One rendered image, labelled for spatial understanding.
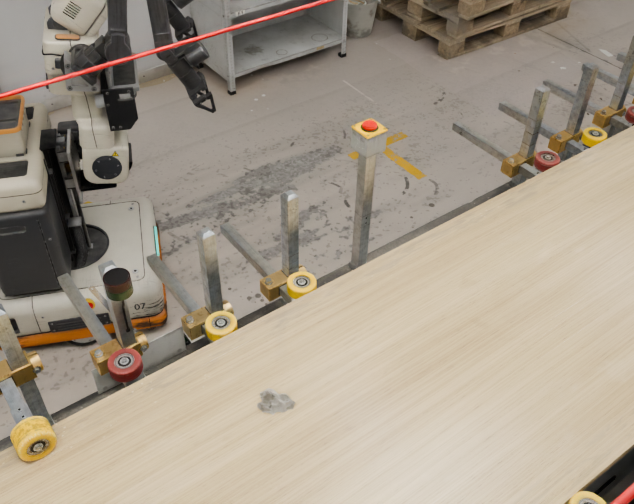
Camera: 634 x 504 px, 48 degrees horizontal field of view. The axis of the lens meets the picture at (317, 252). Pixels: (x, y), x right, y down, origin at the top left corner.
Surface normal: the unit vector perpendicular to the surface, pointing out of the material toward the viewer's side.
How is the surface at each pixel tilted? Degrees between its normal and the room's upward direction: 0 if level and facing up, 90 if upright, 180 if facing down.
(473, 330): 0
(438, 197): 0
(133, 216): 0
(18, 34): 90
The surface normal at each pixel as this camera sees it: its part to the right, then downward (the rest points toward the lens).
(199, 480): 0.02, -0.73
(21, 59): 0.59, 0.55
